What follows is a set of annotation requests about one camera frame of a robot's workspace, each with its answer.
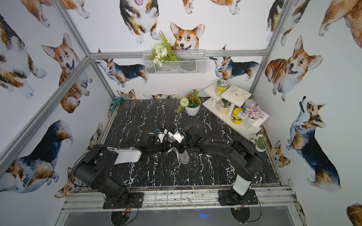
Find white potted red flowers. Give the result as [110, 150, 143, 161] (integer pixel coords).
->
[174, 89, 201, 116]

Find pink flowers white pot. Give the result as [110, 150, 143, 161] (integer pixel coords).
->
[244, 104, 264, 124]

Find white tiered shelf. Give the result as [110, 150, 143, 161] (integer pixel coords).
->
[202, 83, 270, 141]

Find small white potted plant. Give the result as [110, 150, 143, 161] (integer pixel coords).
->
[250, 134, 267, 153]

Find aluminium frame rail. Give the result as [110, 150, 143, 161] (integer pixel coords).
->
[61, 187, 296, 212]

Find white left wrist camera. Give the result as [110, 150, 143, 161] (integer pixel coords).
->
[156, 129, 168, 144]

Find green cloth ribbon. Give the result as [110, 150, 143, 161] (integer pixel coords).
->
[109, 96, 128, 114]

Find green lidded jar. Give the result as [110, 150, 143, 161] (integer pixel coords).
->
[216, 79, 228, 96]

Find woven basket with plant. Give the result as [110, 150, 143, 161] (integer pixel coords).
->
[217, 99, 231, 115]

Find white wire wall basket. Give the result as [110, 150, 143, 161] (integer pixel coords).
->
[142, 50, 206, 75]

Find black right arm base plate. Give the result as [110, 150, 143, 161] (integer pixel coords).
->
[218, 189, 258, 206]

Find grey canvas sneaker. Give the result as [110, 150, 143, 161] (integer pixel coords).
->
[168, 131, 190, 164]

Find yellow container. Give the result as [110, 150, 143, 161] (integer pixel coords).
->
[231, 107, 242, 124]

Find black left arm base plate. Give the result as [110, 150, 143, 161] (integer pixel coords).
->
[103, 192, 144, 210]

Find green white artificial flowers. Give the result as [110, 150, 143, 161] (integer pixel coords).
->
[149, 31, 180, 67]

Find blue grey tin can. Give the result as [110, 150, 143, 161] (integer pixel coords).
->
[242, 99, 256, 113]

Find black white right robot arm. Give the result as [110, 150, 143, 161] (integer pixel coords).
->
[174, 125, 264, 196]

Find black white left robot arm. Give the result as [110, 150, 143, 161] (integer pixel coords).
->
[71, 130, 169, 205]

